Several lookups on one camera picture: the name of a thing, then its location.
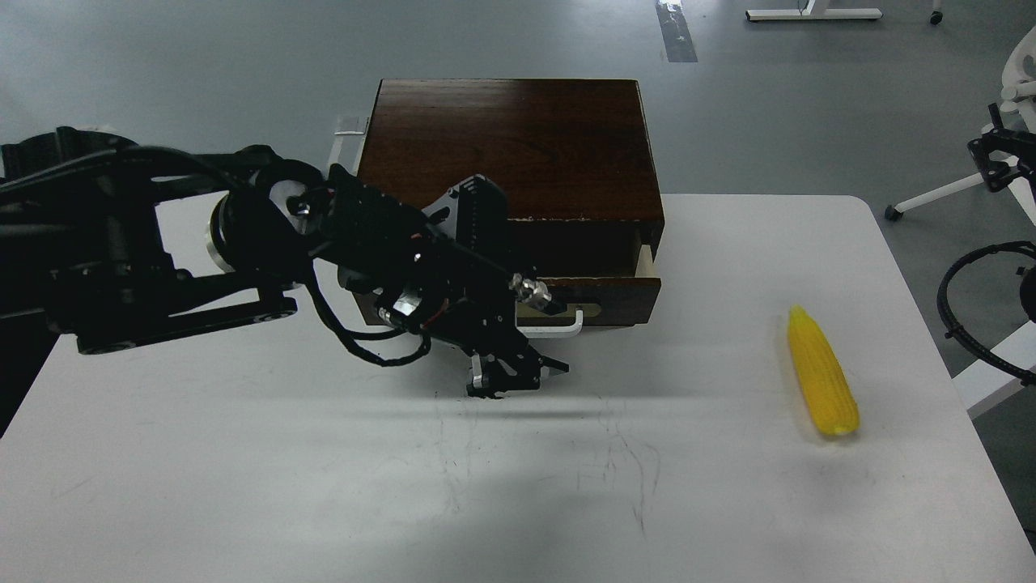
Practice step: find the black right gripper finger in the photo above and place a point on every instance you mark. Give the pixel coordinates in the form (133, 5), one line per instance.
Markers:
(997, 152)

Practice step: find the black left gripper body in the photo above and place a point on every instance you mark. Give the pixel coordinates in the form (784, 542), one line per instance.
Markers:
(358, 219)

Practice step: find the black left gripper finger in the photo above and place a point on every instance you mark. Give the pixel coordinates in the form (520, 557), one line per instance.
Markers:
(490, 376)
(542, 366)

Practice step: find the wooden drawer with white handle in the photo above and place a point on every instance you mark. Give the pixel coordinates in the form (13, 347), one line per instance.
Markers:
(603, 291)

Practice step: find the yellow toy corn cob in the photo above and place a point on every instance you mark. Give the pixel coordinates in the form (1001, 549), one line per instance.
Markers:
(826, 393)

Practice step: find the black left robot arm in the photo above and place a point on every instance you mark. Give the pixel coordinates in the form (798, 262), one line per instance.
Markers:
(125, 245)

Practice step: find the dark wooden drawer cabinet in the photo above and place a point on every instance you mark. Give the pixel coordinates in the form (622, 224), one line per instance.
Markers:
(572, 155)

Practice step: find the white office chair base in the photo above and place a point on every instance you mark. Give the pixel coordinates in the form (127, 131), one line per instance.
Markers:
(1016, 102)

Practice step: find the white desk leg base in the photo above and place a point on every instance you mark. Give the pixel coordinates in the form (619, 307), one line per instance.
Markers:
(814, 11)

